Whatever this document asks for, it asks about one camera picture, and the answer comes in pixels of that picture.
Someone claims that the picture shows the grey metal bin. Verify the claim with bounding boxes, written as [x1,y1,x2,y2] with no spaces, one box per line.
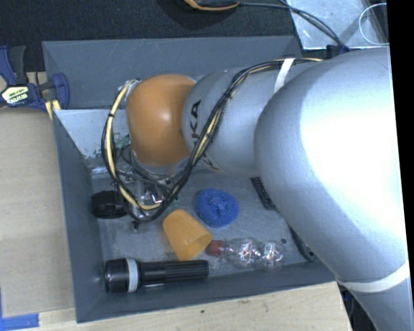
[41,17,341,325]

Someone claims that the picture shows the pale wood board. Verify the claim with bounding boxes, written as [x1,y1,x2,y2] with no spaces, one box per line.
[0,104,77,319]

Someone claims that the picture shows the blue round sponge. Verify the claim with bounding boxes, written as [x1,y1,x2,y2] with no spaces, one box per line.
[192,185,242,230]

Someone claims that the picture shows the black cylinder on white bracket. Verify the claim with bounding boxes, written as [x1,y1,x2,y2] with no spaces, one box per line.
[89,188,128,220]

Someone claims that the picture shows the black flashlight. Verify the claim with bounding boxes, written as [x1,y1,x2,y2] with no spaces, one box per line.
[101,250,212,296]

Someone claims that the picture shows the orange plastic cup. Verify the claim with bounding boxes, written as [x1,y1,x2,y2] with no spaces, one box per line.
[161,205,215,264]

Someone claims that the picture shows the clear plastic bottle red cap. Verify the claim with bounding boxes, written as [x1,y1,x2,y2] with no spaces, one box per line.
[204,233,287,276]

